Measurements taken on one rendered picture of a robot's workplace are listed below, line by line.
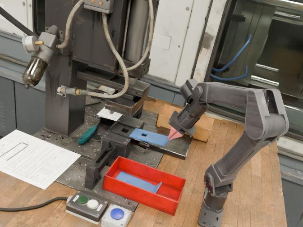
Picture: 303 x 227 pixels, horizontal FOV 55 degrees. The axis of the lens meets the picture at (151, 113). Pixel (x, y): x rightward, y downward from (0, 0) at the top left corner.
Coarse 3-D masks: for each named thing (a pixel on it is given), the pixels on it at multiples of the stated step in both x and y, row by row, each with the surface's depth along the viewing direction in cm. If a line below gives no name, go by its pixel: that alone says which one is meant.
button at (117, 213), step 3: (111, 210) 84; (114, 210) 84; (117, 210) 84; (120, 210) 85; (111, 213) 83; (114, 213) 83; (117, 213) 83; (120, 213) 84; (123, 213) 84; (111, 216) 83; (114, 216) 82; (117, 216) 83; (120, 216) 83; (123, 216) 83; (117, 219) 82
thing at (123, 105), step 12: (84, 72) 110; (96, 72) 112; (108, 72) 111; (108, 84) 104; (120, 84) 103; (132, 84) 104; (144, 84) 107; (120, 96) 104; (132, 96) 102; (144, 96) 109; (108, 108) 101; (120, 108) 99; (132, 108) 98
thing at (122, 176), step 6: (120, 174) 102; (126, 174) 103; (120, 180) 100; (126, 180) 100; (132, 180) 101; (138, 180) 101; (138, 186) 99; (144, 186) 99; (150, 186) 100; (156, 186) 99
